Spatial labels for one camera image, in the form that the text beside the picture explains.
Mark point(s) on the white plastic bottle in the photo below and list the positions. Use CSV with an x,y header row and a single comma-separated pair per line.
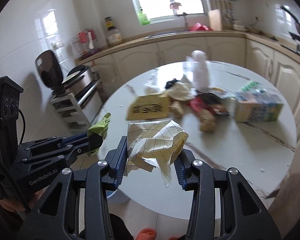
x,y
198,66

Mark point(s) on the wire dish rack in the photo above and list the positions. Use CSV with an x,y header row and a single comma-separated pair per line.
x,y
86,44

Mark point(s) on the green dish soap bottle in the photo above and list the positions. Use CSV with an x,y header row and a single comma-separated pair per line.
x,y
143,19

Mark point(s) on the orange slipper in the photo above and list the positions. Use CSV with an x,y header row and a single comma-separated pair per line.
x,y
146,234

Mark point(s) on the round marble table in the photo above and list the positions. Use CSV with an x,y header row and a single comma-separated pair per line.
x,y
262,151

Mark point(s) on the green wrapper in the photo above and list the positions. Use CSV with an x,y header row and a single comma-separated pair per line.
x,y
101,127

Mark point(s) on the hanging utensil rack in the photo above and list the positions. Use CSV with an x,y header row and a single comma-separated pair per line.
x,y
227,10

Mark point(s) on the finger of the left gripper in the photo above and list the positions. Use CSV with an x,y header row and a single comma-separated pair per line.
x,y
73,140
94,143

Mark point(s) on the green tissue box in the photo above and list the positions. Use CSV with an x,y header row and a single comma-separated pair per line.
x,y
254,103

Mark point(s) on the white steamed bun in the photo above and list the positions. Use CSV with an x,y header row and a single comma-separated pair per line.
x,y
181,92

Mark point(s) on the white rolling storage cart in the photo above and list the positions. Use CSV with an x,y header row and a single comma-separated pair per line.
x,y
78,114

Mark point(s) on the steel rice cooker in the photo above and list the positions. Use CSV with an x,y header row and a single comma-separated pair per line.
x,y
78,81

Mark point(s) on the grid paper wrapper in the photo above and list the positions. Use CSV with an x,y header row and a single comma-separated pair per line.
x,y
154,144

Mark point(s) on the black camera box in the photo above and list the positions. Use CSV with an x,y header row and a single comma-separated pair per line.
x,y
9,112

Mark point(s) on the glass jar yellow label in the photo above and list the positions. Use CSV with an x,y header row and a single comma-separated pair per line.
x,y
113,35

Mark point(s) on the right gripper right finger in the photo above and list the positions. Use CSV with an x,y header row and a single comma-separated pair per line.
x,y
183,169

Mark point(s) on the cream kitchen cabinets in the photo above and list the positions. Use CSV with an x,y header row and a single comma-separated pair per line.
x,y
259,54

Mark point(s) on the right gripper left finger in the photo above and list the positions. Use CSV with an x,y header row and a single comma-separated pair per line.
x,y
114,166

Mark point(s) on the person left hand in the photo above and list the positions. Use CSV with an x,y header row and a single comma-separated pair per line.
x,y
13,205

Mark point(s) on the red black snack packet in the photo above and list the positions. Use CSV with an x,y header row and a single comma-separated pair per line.
x,y
209,102

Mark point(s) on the brown bread piece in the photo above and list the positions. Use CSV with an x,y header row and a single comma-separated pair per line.
x,y
207,121

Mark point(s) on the red plastic bag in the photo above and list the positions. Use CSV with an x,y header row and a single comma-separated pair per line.
x,y
200,27

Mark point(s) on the brown stool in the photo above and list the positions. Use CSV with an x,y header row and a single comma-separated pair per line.
x,y
285,209

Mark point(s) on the yellow paper envelope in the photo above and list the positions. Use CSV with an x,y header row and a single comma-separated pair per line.
x,y
148,107

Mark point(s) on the wooden cutting board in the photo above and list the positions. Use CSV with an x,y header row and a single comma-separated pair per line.
x,y
215,20

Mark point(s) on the sink faucet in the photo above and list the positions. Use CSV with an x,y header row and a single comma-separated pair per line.
x,y
186,24

